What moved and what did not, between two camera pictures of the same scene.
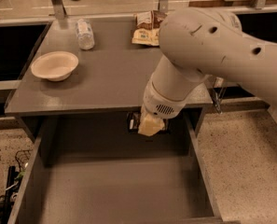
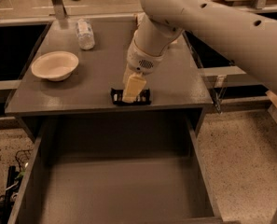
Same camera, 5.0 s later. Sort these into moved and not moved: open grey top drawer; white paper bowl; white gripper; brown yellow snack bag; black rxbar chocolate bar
Moved: white gripper; black rxbar chocolate bar
Not moved: open grey top drawer; brown yellow snack bag; white paper bowl
